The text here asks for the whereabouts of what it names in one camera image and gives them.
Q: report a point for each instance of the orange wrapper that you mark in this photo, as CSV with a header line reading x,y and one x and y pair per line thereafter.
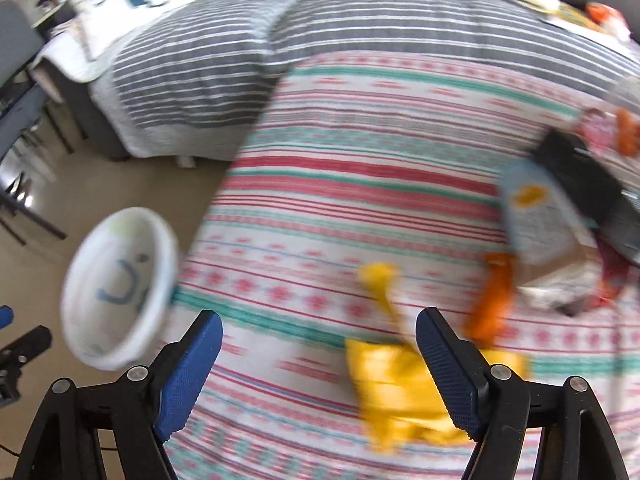
x,y
489,312

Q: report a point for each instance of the red snack wrapper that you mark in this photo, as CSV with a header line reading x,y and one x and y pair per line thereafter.
x,y
614,276

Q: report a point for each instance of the grey striped sofa blanket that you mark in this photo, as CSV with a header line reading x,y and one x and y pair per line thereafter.
x,y
193,84

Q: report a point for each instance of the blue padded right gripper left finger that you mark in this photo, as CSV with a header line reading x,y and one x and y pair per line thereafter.
x,y
142,408

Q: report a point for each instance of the yellow snack wrapper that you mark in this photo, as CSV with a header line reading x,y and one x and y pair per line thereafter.
x,y
399,402

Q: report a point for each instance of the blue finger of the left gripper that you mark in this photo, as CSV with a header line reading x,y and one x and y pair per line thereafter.
x,y
6,316

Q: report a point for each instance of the patterned tablecloth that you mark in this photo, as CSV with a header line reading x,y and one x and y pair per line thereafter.
x,y
359,157

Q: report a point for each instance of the white trash bin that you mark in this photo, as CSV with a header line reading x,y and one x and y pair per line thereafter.
x,y
118,288

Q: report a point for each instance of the red soda can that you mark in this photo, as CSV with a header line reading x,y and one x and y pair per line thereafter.
x,y
598,130

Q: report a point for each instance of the black plastic food tray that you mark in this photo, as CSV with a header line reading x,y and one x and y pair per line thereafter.
x,y
595,192

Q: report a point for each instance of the orange tangerine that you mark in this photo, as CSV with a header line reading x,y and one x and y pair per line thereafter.
x,y
627,133

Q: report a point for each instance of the brown milk carton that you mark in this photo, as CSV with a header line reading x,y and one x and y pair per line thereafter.
x,y
557,261

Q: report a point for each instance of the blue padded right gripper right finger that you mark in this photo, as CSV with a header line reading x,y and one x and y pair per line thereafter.
x,y
495,407

